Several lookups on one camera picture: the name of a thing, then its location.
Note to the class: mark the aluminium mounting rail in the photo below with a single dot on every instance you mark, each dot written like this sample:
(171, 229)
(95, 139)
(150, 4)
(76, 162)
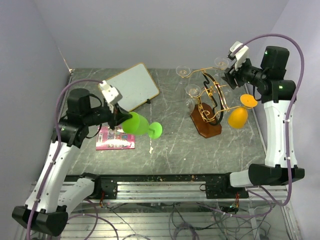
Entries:
(149, 188)

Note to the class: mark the clear front wine glass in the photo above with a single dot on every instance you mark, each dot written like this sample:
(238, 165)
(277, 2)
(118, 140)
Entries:
(193, 91)

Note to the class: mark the pink booklet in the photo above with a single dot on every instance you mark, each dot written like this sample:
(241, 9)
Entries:
(117, 139)

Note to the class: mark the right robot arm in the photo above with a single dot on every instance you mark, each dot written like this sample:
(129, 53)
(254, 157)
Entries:
(280, 166)

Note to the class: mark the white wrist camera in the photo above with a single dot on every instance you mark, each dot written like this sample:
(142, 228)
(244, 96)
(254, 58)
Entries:
(238, 53)
(111, 94)

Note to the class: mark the yellow framed whiteboard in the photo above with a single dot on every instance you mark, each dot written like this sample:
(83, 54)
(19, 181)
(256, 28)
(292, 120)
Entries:
(136, 86)

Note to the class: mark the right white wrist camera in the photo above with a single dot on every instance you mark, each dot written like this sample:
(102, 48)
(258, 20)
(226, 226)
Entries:
(238, 53)

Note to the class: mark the green plastic goblet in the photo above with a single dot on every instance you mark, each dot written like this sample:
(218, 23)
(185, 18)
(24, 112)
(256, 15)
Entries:
(138, 125)

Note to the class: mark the clear small wine glass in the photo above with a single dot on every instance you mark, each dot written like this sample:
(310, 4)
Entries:
(221, 64)

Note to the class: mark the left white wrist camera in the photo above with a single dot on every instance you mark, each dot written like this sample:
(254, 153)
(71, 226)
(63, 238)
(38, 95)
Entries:
(111, 94)

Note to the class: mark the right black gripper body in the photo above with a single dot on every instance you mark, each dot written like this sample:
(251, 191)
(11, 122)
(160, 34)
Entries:
(246, 73)

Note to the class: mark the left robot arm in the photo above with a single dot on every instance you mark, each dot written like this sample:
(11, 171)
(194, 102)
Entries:
(47, 210)

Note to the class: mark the gold wine glass rack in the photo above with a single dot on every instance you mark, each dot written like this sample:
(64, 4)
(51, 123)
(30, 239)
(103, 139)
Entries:
(210, 108)

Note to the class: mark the orange plastic goblet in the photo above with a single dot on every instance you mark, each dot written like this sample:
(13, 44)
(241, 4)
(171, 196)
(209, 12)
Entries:
(239, 116)

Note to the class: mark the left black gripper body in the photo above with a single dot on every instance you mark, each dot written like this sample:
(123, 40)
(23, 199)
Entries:
(111, 118)

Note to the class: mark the clear tall wine glass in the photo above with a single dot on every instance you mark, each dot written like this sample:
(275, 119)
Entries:
(183, 72)

